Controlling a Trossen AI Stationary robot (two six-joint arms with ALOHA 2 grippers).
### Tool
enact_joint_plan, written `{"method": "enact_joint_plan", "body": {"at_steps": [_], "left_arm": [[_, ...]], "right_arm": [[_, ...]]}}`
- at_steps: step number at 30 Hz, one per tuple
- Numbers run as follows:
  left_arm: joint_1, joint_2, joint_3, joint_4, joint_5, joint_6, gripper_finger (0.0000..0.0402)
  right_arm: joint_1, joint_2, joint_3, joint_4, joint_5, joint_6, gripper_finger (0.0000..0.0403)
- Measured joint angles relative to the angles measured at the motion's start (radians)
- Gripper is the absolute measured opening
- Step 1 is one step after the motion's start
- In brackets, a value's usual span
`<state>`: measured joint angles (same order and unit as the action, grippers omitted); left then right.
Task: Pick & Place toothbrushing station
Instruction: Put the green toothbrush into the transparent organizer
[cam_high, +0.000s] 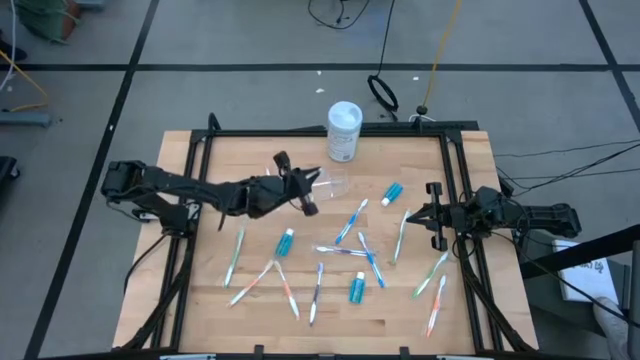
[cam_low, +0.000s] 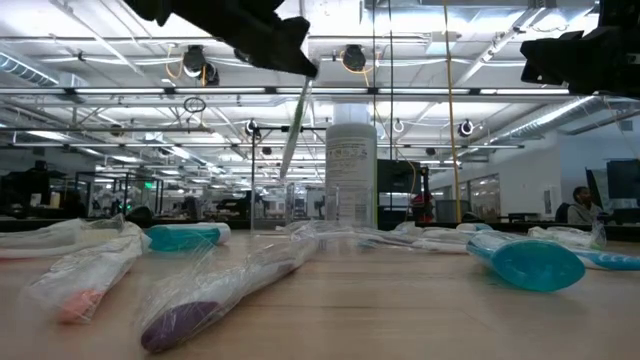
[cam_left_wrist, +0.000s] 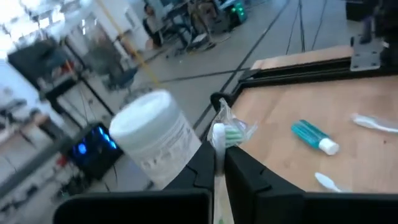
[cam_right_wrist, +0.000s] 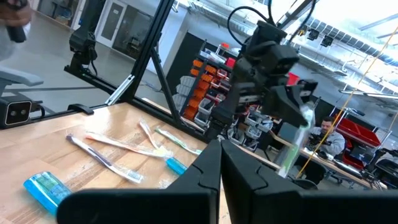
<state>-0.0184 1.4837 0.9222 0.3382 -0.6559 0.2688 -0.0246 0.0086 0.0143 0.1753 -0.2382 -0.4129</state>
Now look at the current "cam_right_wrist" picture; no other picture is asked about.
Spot black table-level camera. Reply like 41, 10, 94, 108
0, 93, 43, 130

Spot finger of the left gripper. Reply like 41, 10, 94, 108
290, 85, 309, 126
263, 85, 307, 126

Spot yellow hanging cable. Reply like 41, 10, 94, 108
297, 26, 398, 179

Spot purple toothbrush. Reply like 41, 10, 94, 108
65, 133, 146, 185

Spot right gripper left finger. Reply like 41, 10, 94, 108
57, 139, 222, 224

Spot black aluminium table frame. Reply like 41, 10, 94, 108
30, 0, 218, 142

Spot person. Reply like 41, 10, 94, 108
306, 115, 346, 158

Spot silver metal bracket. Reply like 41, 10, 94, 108
104, 73, 135, 106

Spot green toothbrush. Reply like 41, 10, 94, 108
277, 101, 315, 179
154, 126, 203, 156

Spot black table clamp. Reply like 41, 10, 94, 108
67, 103, 95, 116

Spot wooden background desk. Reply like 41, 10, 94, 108
269, 130, 388, 190

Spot orange toothbrush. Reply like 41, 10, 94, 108
138, 118, 164, 152
84, 131, 174, 159

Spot white door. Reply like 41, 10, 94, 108
95, 0, 127, 48

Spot person's hand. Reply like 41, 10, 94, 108
0, 0, 34, 27

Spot black left camera cable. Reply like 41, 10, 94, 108
226, 5, 275, 40

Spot black leader arm handle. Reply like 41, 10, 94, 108
5, 0, 28, 44

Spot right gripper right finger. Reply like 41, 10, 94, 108
221, 139, 398, 224

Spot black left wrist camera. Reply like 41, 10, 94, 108
263, 43, 301, 77

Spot grey chair armrest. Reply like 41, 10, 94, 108
0, 64, 44, 96

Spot red tool cart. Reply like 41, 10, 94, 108
334, 111, 383, 170

